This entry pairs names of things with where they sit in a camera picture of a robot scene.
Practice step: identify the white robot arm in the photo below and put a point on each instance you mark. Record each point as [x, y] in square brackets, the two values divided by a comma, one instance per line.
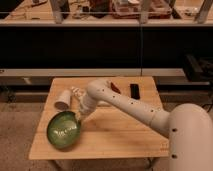
[188, 127]

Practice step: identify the white paper cup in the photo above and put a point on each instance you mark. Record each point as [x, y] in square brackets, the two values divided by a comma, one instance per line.
[64, 100]

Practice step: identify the black rectangular remote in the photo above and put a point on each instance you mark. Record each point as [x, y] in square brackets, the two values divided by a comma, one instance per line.
[135, 91]

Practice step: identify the dark shelf unit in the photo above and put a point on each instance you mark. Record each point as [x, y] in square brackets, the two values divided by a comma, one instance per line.
[170, 40]

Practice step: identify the wooden table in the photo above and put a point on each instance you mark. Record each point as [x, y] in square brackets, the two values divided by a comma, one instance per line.
[107, 133]

